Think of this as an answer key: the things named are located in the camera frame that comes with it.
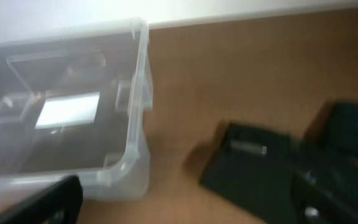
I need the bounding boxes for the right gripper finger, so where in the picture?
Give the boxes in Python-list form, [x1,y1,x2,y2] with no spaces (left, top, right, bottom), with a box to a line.
[0,175,83,224]

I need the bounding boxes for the clear plastic storage bin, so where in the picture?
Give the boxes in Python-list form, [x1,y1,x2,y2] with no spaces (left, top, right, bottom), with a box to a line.
[0,19,153,204]

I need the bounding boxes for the white label in bin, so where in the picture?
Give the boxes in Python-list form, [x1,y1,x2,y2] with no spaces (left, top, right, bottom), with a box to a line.
[35,92,100,129]

